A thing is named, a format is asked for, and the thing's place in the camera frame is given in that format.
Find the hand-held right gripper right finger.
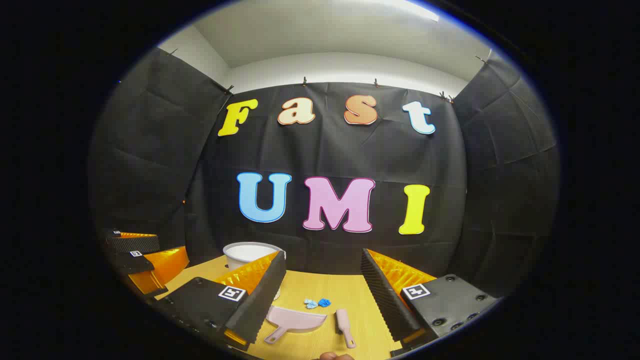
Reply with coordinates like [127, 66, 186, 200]
[360, 248, 501, 358]

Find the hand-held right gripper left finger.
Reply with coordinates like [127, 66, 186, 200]
[155, 251, 287, 351]

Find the pale pink dustpan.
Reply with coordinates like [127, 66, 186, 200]
[264, 305, 328, 345]

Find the small pale pink broom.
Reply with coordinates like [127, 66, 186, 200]
[334, 308, 357, 350]

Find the white ribbed garbage bin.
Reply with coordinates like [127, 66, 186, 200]
[222, 242, 287, 301]

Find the wooden desktop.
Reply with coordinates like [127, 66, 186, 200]
[155, 255, 437, 360]

